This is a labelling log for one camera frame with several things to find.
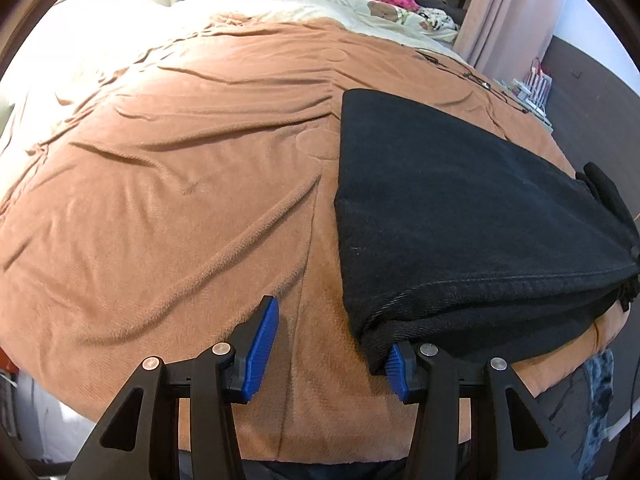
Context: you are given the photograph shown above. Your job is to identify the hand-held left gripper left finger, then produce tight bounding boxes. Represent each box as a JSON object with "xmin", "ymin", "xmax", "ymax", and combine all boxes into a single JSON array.
[{"xmin": 65, "ymin": 296, "xmax": 280, "ymax": 480}]

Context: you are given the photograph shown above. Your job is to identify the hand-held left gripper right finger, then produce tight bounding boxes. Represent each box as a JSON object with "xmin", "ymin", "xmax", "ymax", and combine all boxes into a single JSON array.
[{"xmin": 384, "ymin": 341, "xmax": 583, "ymax": 480}]

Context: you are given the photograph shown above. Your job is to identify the black pants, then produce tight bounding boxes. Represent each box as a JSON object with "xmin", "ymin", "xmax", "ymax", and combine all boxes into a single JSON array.
[{"xmin": 332, "ymin": 88, "xmax": 640, "ymax": 376}]

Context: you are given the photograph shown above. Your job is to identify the brown blanket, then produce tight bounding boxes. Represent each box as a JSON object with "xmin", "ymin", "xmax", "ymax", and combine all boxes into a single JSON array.
[{"xmin": 0, "ymin": 17, "xmax": 631, "ymax": 463}]

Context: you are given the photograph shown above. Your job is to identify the blue patterned cloth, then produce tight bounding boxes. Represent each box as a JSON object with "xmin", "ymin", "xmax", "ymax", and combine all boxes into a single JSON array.
[{"xmin": 582, "ymin": 350, "xmax": 616, "ymax": 441}]

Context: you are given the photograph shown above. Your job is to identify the dark cloth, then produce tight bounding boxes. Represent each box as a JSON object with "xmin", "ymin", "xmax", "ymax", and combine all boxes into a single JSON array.
[{"xmin": 575, "ymin": 161, "xmax": 640, "ymax": 261}]

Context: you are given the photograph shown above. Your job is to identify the pink curtain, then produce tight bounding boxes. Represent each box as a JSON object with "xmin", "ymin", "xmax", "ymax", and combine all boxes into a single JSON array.
[{"xmin": 452, "ymin": 0, "xmax": 571, "ymax": 81}]

